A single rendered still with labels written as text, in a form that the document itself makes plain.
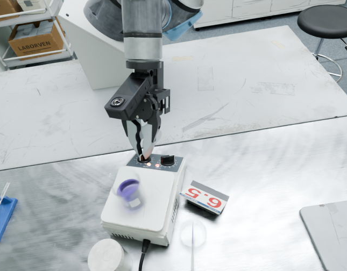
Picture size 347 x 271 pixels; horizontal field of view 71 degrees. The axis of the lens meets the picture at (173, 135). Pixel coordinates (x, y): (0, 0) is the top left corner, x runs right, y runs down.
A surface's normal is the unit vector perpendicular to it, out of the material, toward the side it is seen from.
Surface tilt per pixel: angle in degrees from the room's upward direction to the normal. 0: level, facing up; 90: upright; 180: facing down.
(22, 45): 91
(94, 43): 90
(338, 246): 0
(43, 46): 90
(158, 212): 0
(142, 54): 62
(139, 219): 0
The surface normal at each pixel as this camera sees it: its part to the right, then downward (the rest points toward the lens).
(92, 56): 0.10, 0.77
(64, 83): -0.11, -0.62
